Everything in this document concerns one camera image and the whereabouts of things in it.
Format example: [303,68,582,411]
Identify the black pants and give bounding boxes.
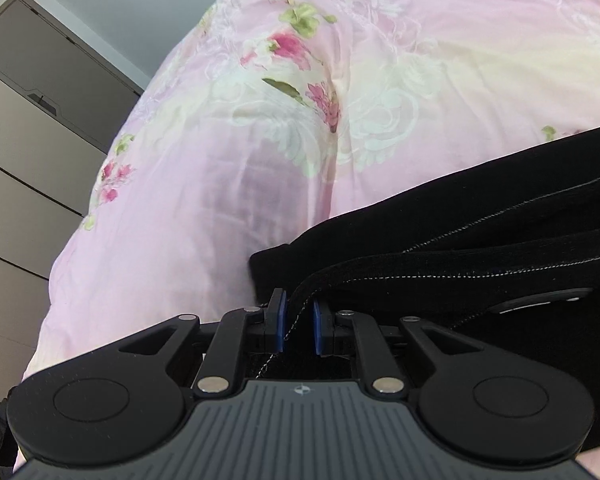
[249,121,600,453]

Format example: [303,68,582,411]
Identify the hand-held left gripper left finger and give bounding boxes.
[119,288,287,394]

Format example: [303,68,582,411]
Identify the grey beige wardrobe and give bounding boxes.
[0,0,146,406]

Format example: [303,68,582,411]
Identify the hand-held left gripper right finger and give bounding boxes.
[311,299,486,395]

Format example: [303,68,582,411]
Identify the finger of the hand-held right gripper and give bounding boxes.
[490,287,595,318]

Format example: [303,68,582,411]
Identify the pink floral blanket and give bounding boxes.
[12,0,600,472]

